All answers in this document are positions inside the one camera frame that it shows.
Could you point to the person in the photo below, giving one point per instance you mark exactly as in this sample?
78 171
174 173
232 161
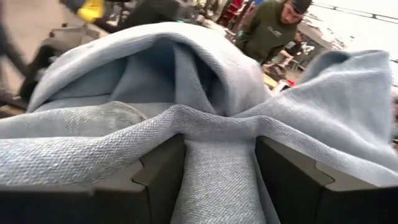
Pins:
267 34

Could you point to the light blue jeans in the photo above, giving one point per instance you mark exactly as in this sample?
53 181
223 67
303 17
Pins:
199 124

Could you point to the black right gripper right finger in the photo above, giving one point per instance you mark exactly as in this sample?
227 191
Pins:
311 202

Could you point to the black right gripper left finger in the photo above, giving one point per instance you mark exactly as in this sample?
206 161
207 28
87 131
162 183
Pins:
93 205

